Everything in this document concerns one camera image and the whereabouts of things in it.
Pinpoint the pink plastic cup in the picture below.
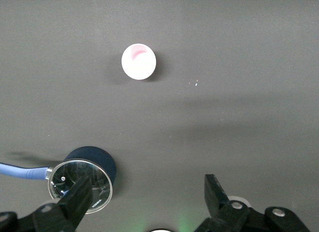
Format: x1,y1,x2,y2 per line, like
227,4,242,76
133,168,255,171
121,43,157,81

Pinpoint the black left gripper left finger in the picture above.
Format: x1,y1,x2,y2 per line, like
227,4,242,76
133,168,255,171
0,175,94,232

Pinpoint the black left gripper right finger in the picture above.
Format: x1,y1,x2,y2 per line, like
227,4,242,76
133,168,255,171
193,174,314,232

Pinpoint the dark blue saucepan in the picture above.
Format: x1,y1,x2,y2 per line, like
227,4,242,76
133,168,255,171
0,146,117,214

